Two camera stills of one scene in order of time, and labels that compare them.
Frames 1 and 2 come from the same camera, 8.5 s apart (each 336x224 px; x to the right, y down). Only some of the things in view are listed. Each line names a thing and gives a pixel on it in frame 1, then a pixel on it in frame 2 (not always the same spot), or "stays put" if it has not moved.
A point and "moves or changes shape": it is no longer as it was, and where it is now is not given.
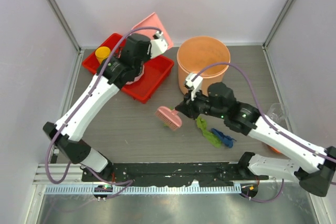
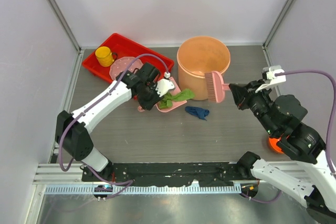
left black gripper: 148,54 to 148,105
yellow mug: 102,53 stays put
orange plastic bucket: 196,54 stays put
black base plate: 160,173 stays put
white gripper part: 158,45 to 164,85
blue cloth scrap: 227,140 moves or changes shape
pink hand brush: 171,118 to 216,87
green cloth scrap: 213,139 to 185,94
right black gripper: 188,106 to 241,94
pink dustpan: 154,21 to 172,99
